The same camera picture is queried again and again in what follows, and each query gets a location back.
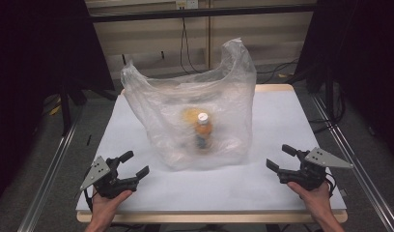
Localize hand-held gripper cable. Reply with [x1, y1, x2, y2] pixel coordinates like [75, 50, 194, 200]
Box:
[324, 173, 337, 198]
[83, 188, 94, 213]

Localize metal floor rail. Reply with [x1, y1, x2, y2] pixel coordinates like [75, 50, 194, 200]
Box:
[16, 105, 84, 232]
[310, 92, 394, 232]

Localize hanging black cables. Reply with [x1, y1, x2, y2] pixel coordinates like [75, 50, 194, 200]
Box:
[180, 16, 203, 75]

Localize person's right hand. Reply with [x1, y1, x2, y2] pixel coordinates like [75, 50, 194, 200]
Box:
[286, 181, 334, 224]

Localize black metal stand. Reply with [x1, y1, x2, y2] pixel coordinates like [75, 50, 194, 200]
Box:
[58, 81, 73, 137]
[323, 62, 336, 122]

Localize person's left hand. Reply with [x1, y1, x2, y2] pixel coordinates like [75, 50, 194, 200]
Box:
[88, 187, 134, 227]

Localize orange drink bottle white cap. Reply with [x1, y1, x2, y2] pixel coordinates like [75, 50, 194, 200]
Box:
[194, 111, 214, 151]

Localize left hand-held gripper cable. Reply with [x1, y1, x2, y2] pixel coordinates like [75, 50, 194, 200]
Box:
[83, 188, 94, 213]

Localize right hand-held gripper cable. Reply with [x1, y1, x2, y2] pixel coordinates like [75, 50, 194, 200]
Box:
[324, 173, 337, 198]

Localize translucent plastic bag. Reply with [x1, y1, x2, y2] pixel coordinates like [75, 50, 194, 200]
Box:
[120, 37, 258, 172]

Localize black horizontal bar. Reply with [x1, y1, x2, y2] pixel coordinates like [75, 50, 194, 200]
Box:
[89, 3, 318, 23]

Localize dark curtain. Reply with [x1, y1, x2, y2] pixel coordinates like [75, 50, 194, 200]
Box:
[0, 0, 116, 207]
[295, 0, 394, 162]

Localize yellow round item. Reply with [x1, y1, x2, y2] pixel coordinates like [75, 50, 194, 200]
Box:
[182, 107, 200, 126]

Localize black floor cable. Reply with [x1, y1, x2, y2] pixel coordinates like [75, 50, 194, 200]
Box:
[256, 58, 299, 84]

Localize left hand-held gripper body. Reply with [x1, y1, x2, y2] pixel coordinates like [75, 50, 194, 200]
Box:
[79, 156, 140, 199]

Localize white wall socket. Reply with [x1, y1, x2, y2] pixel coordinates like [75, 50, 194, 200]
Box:
[175, 0, 199, 11]

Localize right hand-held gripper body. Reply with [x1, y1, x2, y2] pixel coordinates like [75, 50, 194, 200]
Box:
[276, 147, 354, 191]

